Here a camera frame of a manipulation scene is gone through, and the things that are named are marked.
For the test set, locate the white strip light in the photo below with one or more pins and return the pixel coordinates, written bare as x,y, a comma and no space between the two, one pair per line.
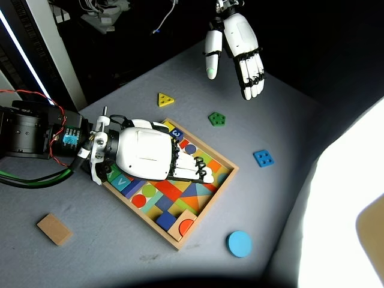
24,57

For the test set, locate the blue round disc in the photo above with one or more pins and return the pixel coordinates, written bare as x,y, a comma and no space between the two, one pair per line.
239,243

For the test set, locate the white background device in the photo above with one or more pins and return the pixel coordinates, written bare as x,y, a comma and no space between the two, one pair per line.
103,18

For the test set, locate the plain wooden rectangular block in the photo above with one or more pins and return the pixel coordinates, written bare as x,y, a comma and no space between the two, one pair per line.
54,229

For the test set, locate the green pentagon five-hole block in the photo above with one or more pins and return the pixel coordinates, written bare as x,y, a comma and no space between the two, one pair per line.
217,119

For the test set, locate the grey metal frame post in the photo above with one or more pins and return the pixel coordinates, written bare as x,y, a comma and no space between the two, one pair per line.
57,54

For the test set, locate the yellow triangle three-hole block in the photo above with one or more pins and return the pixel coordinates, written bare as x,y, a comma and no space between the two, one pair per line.
165,101

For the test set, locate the blue square four-hole block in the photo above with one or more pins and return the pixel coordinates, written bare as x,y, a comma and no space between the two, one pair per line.
263,158

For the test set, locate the tan board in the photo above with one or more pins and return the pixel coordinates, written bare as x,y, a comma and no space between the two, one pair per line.
372,234

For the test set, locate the white backdrop cloth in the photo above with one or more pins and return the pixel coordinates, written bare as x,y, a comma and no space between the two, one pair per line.
330,210

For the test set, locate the grey table cloth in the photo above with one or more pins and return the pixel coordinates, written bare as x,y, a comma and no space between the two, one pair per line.
105,255

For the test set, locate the wooden puzzle tray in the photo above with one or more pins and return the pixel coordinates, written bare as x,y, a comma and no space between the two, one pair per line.
192,198

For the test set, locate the yellow wooden block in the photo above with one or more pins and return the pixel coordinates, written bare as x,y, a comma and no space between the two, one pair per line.
177,232

